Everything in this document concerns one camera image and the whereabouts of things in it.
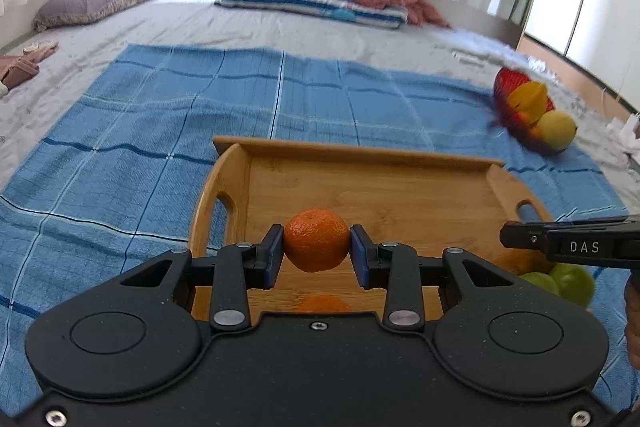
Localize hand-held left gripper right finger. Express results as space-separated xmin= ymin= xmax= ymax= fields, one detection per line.
xmin=350 ymin=223 xmax=521 ymax=334

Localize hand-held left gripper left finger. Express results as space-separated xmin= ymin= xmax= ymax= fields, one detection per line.
xmin=120 ymin=223 xmax=285 ymax=334

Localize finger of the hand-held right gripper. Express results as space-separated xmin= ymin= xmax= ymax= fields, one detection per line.
xmin=499 ymin=219 xmax=551 ymax=264

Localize large green apple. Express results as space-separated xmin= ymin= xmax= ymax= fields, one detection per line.
xmin=547 ymin=263 xmax=597 ymax=308

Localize small mandarin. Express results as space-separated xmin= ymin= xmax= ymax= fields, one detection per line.
xmin=295 ymin=294 xmax=352 ymax=314
xmin=283 ymin=208 xmax=349 ymax=273

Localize small green apple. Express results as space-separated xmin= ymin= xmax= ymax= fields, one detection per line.
xmin=520 ymin=272 xmax=561 ymax=298

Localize wooden tray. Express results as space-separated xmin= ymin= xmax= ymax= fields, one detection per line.
xmin=189 ymin=136 xmax=556 ymax=323

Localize person's right hand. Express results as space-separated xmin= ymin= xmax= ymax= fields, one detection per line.
xmin=624 ymin=274 xmax=640 ymax=370

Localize yellow lemon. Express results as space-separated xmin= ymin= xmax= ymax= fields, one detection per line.
xmin=535 ymin=111 xmax=578 ymax=152

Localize white crumpled clothes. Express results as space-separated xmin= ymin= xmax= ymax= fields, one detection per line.
xmin=607 ymin=112 xmax=640 ymax=178

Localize red glass bowl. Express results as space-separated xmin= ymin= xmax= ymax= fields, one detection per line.
xmin=492 ymin=68 xmax=576 ymax=154

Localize yellow starfruit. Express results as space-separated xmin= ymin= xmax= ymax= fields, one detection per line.
xmin=507 ymin=82 xmax=550 ymax=124

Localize blue checked blanket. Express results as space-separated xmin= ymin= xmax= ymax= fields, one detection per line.
xmin=0 ymin=44 xmax=630 ymax=408

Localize grey bed sheet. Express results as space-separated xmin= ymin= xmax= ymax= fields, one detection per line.
xmin=0 ymin=0 xmax=640 ymax=188

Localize brown cloth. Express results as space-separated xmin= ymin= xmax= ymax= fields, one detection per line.
xmin=0 ymin=54 xmax=41 ymax=90
xmin=22 ymin=41 xmax=60 ymax=58

